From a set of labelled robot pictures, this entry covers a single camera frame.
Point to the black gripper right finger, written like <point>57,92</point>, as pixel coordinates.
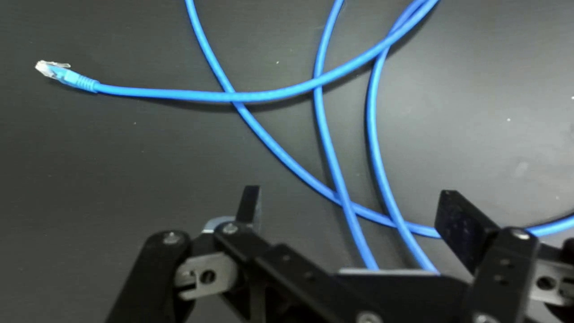
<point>502,275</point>

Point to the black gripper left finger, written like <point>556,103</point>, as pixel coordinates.
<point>274,270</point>

